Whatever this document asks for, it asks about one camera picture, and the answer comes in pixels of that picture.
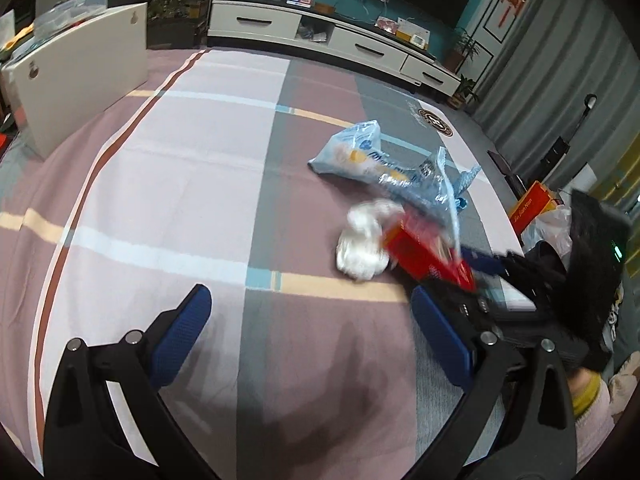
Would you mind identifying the grey curtain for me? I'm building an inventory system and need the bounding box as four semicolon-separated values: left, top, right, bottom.
472;0;640;196

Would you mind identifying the black stick vacuum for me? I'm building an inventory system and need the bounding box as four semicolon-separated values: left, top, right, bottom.
540;92;598;183

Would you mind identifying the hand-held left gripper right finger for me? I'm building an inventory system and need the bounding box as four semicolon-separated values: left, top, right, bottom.
405;290;577;480

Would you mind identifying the white tv cabinet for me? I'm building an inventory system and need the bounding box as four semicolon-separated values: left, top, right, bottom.
206;0;463;95

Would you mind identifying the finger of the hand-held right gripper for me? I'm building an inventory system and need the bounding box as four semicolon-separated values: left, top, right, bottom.
459;244;539;312
417;280;506;333

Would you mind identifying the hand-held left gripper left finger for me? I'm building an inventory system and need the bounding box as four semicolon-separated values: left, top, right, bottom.
42;283;213;480

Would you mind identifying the orange red carton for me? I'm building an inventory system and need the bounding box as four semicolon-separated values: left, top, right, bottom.
507;180;561;233

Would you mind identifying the clear lidded storage bin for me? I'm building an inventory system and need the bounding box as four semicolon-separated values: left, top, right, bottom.
32;0;111;31

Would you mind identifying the red cardboard box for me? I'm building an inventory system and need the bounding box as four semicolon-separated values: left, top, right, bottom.
382;212;476;293

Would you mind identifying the clear blue plastic wrapper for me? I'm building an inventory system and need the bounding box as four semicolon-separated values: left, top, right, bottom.
375;147;483;256

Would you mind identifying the person's right forearm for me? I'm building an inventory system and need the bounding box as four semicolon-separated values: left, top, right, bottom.
565;364;618;476

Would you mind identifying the bushy potted plant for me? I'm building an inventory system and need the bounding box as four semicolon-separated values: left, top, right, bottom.
147;0;211;51

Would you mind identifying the white wooden board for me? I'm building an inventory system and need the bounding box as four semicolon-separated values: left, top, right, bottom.
0;2;149;158

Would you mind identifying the small potted plant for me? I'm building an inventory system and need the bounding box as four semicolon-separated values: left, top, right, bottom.
447;75;481;111

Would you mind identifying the striped pink grey bedspread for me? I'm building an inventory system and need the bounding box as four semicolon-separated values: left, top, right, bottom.
0;45;531;480

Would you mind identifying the tall potted plant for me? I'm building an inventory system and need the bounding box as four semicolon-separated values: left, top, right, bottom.
445;27;483;73

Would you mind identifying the white plastic bag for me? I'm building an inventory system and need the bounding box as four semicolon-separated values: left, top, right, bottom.
520;205;573;261

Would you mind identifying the blue printed plastic bag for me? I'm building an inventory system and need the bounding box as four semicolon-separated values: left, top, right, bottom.
307;120;431;196

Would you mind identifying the white and yellow box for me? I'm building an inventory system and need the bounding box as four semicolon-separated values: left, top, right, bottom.
396;16;431;50

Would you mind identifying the crumpled white silver wrapper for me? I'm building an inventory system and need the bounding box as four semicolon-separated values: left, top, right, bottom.
335;199;401;282

